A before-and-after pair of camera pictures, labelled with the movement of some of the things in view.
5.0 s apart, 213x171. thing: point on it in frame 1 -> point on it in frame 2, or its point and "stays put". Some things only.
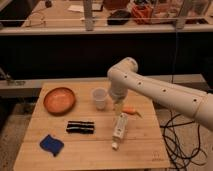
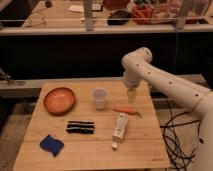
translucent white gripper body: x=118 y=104 -> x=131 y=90
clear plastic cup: x=99 y=95 stays put
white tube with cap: x=120 y=129 stays put
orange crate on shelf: x=142 y=14 stays put
